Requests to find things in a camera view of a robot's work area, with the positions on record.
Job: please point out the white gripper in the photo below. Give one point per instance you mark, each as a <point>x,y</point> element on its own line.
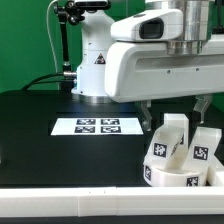
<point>165,53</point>

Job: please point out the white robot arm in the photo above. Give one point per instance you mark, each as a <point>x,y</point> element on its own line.
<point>98,40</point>

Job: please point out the white right fence bar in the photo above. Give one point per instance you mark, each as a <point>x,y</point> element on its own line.
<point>215,175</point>

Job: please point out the white fence bar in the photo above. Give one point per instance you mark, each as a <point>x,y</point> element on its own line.
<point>215,175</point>
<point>110,201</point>

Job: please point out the white marker sheet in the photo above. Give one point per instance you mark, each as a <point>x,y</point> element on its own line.
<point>96,126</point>

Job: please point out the white front fence bar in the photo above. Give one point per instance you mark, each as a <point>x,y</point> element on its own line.
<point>110,201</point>

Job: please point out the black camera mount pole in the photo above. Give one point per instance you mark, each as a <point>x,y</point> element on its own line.
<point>69,13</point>

